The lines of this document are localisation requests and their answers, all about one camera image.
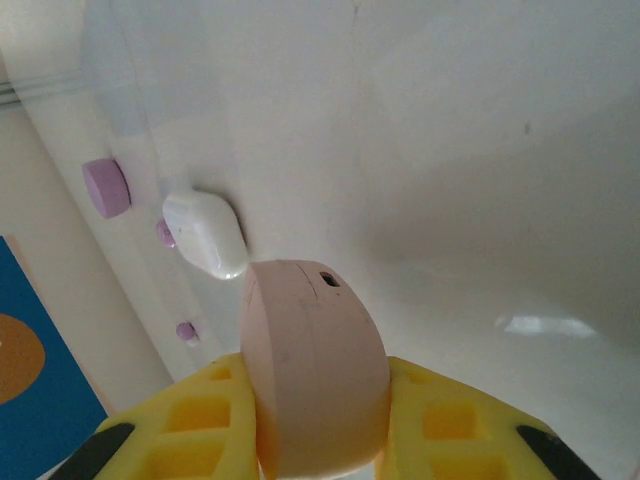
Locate purple earbud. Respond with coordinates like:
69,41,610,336
155,217,177,250
175,321,199,347

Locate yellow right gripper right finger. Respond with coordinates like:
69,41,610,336
377,355,600,480

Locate blue panel large orange circle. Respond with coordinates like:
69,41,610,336
0,233,110,480

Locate white earbud charging case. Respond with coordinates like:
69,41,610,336
162,188,249,281

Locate purple earbud charging case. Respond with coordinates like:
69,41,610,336
82,157,132,220

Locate pink earbud charging case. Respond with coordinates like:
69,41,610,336
238,258,392,479

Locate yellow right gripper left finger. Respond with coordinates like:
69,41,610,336
49,351,262,480

